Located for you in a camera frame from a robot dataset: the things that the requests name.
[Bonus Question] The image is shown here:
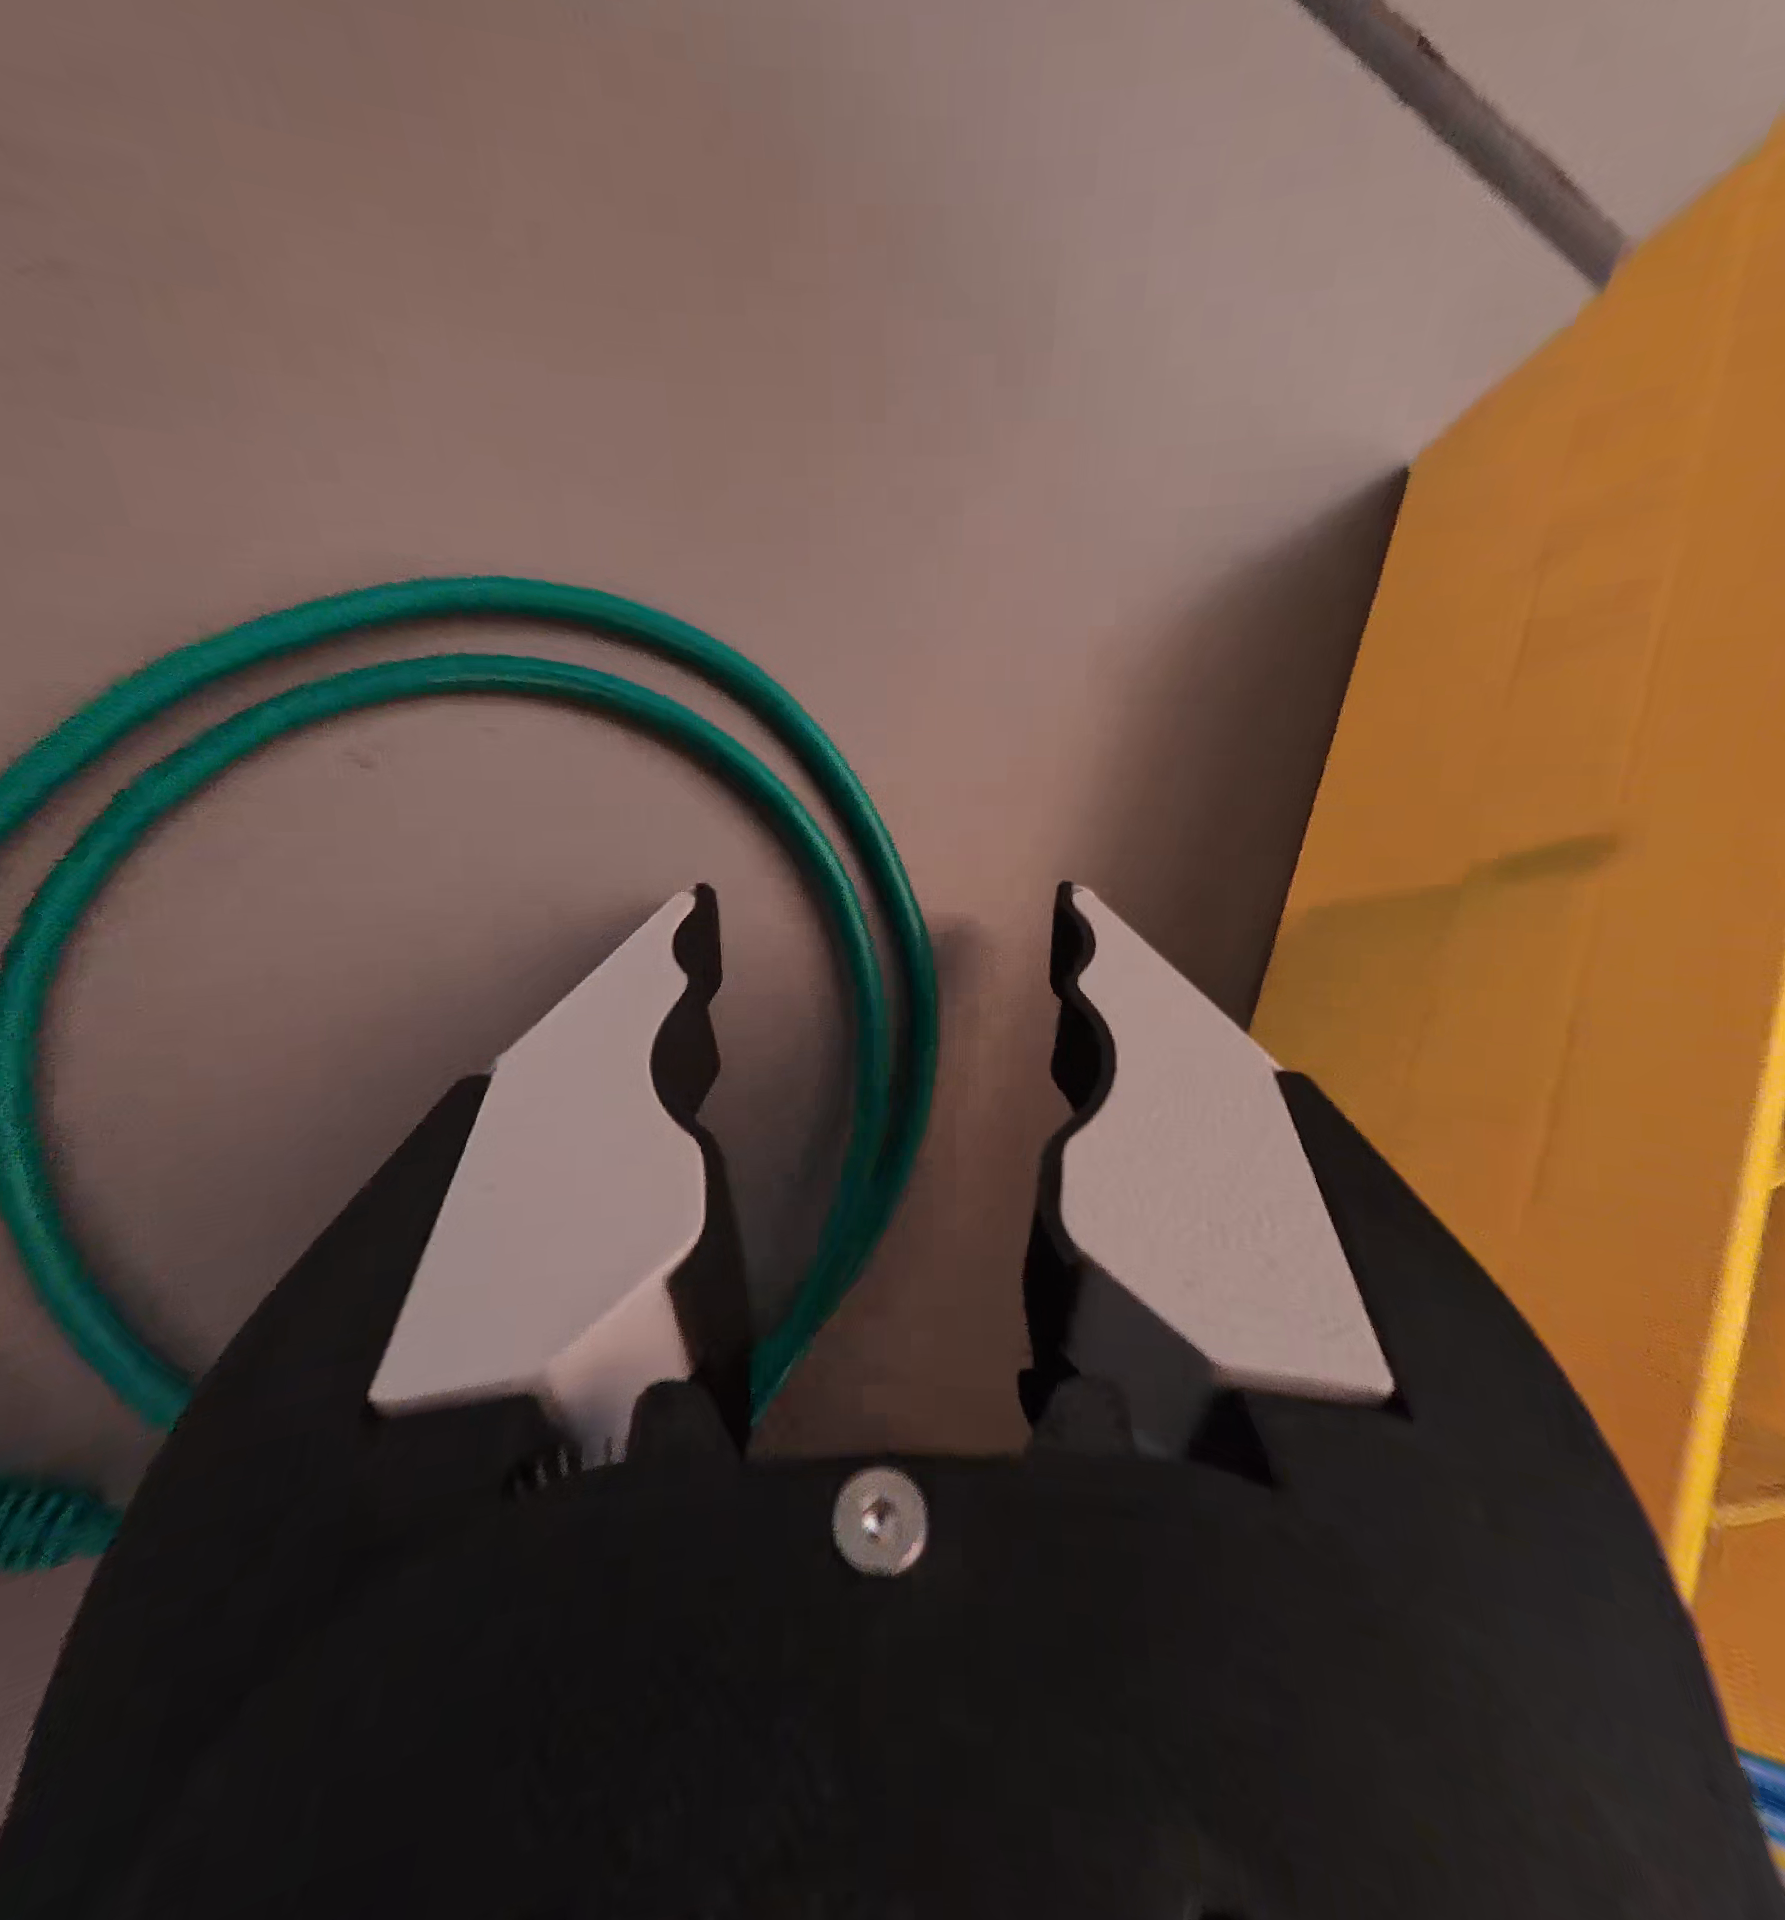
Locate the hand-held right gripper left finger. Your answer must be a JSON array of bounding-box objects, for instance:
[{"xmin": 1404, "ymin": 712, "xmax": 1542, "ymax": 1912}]
[{"xmin": 365, "ymin": 881, "xmax": 758, "ymax": 1457}]

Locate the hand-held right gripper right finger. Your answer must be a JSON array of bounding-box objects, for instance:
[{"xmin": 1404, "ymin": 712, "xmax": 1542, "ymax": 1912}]
[{"xmin": 1015, "ymin": 879, "xmax": 1399, "ymax": 1457}]

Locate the yellow plastic bin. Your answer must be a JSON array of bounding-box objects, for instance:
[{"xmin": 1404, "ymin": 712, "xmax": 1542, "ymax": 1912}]
[{"xmin": 1246, "ymin": 64, "xmax": 1785, "ymax": 1920}]

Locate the green ethernet cable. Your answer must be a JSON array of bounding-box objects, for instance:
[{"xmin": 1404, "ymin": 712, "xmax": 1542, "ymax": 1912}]
[{"xmin": 0, "ymin": 573, "xmax": 941, "ymax": 1581}]

